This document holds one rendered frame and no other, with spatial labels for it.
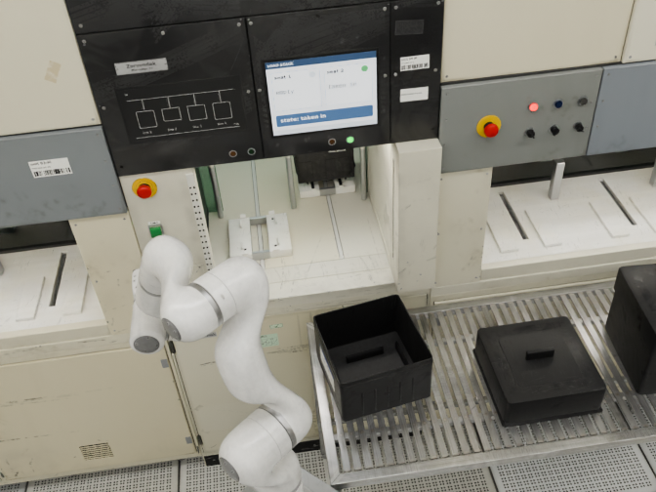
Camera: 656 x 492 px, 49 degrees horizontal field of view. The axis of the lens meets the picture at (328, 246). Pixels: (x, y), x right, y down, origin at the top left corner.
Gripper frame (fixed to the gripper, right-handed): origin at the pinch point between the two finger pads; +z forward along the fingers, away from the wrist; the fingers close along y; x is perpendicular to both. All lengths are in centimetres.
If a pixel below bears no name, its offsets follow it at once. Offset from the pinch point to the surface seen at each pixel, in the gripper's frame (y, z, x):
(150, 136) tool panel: 5.2, 12.5, 31.1
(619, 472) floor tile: 151, -17, -120
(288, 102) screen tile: 42, 12, 36
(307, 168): 48, 64, -20
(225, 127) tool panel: 24.5, 12.4, 31.2
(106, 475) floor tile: -45, 14, -120
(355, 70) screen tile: 60, 12, 43
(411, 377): 67, -27, -32
